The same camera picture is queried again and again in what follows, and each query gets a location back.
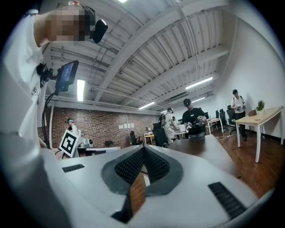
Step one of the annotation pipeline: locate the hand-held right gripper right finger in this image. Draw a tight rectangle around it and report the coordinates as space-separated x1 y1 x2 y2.
129 144 261 228

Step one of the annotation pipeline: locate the light wooden table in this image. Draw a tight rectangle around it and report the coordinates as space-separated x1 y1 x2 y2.
234 106 285 163

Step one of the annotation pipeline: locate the black chest mount clamp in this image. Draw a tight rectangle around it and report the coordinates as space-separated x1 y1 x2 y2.
36 62 59 88

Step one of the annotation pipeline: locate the white table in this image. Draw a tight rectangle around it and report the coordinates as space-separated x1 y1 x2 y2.
205 118 224 134

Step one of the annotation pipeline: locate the person's left forearm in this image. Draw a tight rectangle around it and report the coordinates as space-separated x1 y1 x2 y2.
51 147 65 160

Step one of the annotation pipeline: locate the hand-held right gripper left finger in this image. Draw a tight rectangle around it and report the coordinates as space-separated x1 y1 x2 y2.
43 144 145 228

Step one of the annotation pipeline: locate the black head-worn camera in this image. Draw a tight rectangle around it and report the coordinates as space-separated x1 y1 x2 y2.
90 19 109 44

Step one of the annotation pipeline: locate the person's head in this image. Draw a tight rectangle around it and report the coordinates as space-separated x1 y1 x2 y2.
33 1 97 48

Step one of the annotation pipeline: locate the person's white shirt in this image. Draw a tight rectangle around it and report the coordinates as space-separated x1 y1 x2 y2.
0 8 49 156

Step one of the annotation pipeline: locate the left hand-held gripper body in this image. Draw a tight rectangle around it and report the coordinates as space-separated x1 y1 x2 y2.
58 130 121 158

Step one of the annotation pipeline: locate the black cable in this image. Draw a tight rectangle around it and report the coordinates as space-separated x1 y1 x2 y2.
41 91 56 150

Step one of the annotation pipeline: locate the small green potted plant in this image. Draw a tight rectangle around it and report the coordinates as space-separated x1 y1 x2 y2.
255 100 266 112

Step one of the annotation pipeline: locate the black office chair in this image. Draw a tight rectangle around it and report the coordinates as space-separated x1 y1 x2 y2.
129 130 143 147
219 108 228 132
152 127 171 148
226 105 237 134

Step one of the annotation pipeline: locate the dark wooden table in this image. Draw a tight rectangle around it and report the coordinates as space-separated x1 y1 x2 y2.
167 134 242 179

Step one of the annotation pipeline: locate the black chest-mounted phone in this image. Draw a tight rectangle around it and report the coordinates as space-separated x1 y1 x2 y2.
54 60 80 97

